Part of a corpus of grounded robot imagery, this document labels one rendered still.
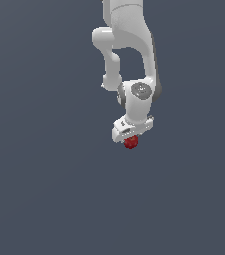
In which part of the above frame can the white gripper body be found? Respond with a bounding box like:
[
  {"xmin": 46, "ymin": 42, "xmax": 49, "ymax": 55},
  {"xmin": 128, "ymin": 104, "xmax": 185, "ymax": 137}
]
[{"xmin": 112, "ymin": 114, "xmax": 155, "ymax": 144}]

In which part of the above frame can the small red object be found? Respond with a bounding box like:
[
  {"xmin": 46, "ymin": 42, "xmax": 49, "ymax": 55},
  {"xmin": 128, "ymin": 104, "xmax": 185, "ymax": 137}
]
[{"xmin": 123, "ymin": 134, "xmax": 139, "ymax": 150}]

